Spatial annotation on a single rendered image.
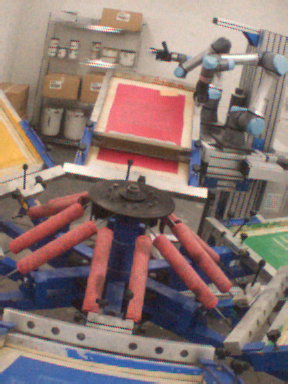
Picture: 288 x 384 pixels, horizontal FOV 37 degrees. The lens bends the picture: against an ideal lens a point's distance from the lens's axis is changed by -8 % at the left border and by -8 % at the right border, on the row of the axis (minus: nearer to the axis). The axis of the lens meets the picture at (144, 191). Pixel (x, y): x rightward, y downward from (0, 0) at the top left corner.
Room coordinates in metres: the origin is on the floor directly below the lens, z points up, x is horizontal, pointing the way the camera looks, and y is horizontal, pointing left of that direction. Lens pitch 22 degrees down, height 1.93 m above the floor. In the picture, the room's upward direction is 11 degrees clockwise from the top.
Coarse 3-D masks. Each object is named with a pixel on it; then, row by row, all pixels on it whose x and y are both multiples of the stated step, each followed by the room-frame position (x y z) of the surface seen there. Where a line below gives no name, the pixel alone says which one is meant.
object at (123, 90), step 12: (120, 84) 2.67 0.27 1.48; (120, 96) 2.58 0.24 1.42; (132, 96) 2.59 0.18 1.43; (144, 96) 2.61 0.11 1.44; (120, 108) 2.49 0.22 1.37; (108, 120) 2.40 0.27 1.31; (108, 132) 2.32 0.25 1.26; (120, 132) 2.34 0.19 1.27; (132, 132) 2.35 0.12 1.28; (108, 156) 2.19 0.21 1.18; (120, 156) 2.20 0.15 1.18; (132, 156) 2.22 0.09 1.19
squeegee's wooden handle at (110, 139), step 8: (104, 136) 2.17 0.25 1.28; (112, 136) 2.17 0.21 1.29; (120, 136) 2.18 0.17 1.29; (128, 136) 2.19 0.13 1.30; (104, 144) 2.20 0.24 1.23; (112, 144) 2.20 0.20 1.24; (120, 144) 2.19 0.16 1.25; (128, 144) 2.19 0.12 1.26; (136, 144) 2.18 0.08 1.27; (144, 144) 2.18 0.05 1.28; (152, 144) 2.18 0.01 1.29; (160, 144) 2.18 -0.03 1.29; (168, 144) 2.19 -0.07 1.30; (152, 152) 2.20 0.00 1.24; (160, 152) 2.20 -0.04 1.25; (168, 152) 2.19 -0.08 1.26; (176, 152) 2.19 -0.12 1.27
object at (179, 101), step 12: (156, 96) 2.63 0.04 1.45; (168, 96) 2.65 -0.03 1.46; (180, 96) 2.67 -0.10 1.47; (180, 108) 2.58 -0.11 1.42; (180, 120) 2.50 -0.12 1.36; (144, 132) 2.37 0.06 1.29; (156, 132) 2.38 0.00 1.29; (168, 132) 2.40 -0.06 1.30; (180, 132) 2.42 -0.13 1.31; (180, 144) 2.34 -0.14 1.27; (144, 156) 2.23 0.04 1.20; (156, 168) 2.18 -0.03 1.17; (168, 168) 2.19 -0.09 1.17
